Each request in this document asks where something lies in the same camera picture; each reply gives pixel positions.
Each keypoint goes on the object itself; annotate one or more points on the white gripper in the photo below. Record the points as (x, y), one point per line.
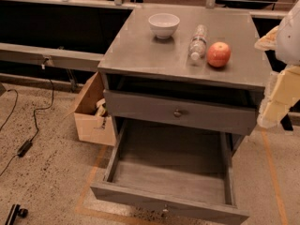
(289, 37)

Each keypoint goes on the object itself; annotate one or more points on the clear plastic water bottle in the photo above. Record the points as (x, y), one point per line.
(197, 45)

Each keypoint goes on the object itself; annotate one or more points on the closed grey upper drawer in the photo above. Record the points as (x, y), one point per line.
(195, 114)

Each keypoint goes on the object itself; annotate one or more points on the grey wooden drawer cabinet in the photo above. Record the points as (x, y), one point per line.
(139, 62)

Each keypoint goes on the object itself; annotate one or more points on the round metal drawer knob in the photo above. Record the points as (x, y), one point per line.
(177, 113)

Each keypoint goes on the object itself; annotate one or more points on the open grey lower drawer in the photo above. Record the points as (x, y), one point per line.
(185, 171)

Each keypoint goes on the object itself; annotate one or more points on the red apple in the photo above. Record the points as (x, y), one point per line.
(218, 54)

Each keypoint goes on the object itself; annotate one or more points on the white ceramic bowl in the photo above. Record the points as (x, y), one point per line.
(163, 25)

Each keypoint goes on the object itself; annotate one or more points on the open cardboard box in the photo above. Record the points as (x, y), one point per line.
(91, 127)

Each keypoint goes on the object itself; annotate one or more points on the black clamp on floor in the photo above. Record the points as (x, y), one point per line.
(16, 212)

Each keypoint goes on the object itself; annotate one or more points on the grey metal rail beam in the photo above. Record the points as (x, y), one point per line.
(56, 58)

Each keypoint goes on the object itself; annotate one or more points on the black power adapter with cable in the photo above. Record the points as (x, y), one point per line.
(25, 147)

